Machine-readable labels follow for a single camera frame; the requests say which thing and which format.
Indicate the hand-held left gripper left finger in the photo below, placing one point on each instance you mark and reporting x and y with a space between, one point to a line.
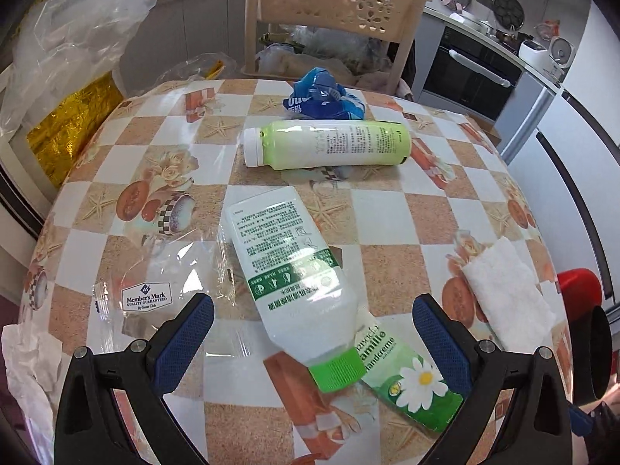
186 341

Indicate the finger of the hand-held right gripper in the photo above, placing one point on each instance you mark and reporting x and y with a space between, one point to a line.
581 421

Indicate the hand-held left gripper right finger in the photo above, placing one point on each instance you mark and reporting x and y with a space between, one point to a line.
441 344

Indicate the green tube with daisy print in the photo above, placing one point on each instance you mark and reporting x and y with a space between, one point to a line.
411 387

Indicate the clear plastic wrapper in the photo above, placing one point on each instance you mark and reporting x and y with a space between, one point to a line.
145 295

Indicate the black trash bin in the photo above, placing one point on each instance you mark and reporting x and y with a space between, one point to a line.
598 348

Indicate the white tissue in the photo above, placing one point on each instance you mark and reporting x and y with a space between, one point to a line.
29 373
508 290

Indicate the white bottle with green cap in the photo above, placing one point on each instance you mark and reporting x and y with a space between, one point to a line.
290 276

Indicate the light green bottle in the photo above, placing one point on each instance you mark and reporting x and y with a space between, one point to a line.
329 143

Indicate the blue wrapper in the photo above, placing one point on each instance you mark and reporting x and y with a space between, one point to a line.
319 94

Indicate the red chair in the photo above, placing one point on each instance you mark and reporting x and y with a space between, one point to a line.
579 290

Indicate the crumpled white tissue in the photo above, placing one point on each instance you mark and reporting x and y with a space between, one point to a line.
29 373

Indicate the white refrigerator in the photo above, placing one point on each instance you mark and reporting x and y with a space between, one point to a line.
571 179

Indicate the gold foil bag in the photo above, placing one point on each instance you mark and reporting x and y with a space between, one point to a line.
72 126

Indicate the black built-in oven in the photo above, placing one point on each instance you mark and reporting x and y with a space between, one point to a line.
465 82

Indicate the dark jacket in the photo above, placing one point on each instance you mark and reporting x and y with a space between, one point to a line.
404 68

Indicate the white rice cooker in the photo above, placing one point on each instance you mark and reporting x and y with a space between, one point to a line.
562 55

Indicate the plastic bags on chair seat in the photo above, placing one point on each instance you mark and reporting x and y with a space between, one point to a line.
319 55

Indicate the grey kitchen counter cabinets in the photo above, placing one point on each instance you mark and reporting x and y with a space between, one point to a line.
193 24

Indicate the large clear plastic bag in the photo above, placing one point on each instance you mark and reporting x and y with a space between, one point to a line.
72 24

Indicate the beige perforated chair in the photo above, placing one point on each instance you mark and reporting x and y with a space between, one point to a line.
334 2

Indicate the dark round wall tray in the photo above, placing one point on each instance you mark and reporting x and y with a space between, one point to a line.
508 9

